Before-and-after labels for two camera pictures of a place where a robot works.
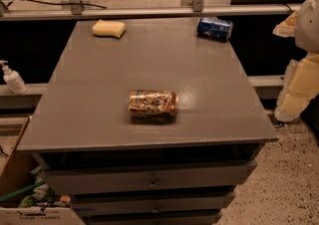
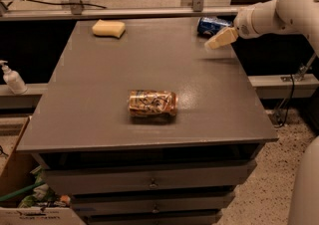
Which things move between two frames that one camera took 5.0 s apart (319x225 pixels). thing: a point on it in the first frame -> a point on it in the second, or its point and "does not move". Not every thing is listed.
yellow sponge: (109, 28) does not move
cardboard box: (15, 175) does not move
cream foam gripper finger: (300, 86) -> (222, 38)
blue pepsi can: (213, 27) does not move
